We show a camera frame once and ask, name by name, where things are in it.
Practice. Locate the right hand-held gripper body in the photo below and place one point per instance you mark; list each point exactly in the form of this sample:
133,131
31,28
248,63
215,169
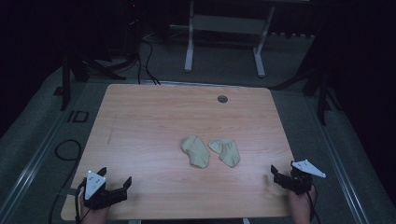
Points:
299,183

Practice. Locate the black metal stand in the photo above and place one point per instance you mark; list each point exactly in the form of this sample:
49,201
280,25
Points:
66,84
322,99

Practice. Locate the person's left hand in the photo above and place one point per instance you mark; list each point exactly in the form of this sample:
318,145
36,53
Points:
93,215

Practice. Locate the plain beige sock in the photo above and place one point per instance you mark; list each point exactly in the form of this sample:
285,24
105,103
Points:
196,151

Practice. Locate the white metal desk frame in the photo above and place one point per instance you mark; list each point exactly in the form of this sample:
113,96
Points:
230,24

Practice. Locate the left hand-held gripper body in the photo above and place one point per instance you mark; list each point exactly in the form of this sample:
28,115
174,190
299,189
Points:
93,186

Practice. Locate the beige sock with stitched bands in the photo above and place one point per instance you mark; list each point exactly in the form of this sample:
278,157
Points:
227,152

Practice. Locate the person's right hand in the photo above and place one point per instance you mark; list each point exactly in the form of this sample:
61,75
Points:
299,208

